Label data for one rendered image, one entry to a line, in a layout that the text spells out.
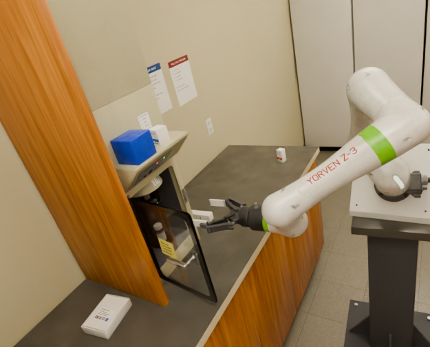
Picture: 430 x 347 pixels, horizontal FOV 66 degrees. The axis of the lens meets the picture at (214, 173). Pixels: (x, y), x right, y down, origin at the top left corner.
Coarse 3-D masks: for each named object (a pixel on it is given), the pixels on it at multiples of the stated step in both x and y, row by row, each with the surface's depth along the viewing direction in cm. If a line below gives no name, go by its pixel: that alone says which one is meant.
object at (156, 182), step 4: (156, 176) 138; (152, 180) 136; (156, 180) 137; (160, 180) 140; (148, 184) 134; (152, 184) 135; (156, 184) 136; (160, 184) 138; (144, 188) 134; (148, 188) 134; (152, 188) 135; (156, 188) 136; (140, 192) 133; (144, 192) 133; (148, 192) 134; (136, 196) 133; (140, 196) 133
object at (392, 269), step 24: (384, 240) 148; (408, 240) 143; (384, 264) 155; (408, 264) 149; (384, 288) 162; (408, 288) 156; (360, 312) 210; (384, 312) 169; (408, 312) 163; (360, 336) 197; (384, 336) 178; (408, 336) 171
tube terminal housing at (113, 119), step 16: (128, 96) 119; (144, 96) 126; (96, 112) 108; (112, 112) 113; (128, 112) 119; (160, 112) 133; (112, 128) 114; (128, 128) 120; (112, 160) 115; (176, 176) 144; (128, 192) 122
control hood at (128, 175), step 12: (168, 132) 135; (180, 132) 131; (168, 144) 123; (180, 144) 133; (156, 156) 116; (120, 168) 112; (132, 168) 110; (144, 168) 114; (120, 180) 115; (132, 180) 112
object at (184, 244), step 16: (144, 208) 115; (160, 208) 108; (144, 224) 121; (160, 224) 114; (176, 224) 107; (192, 224) 102; (176, 240) 112; (192, 240) 106; (160, 256) 126; (176, 256) 118; (160, 272) 134; (176, 272) 125; (192, 272) 117; (192, 288) 123; (208, 288) 115
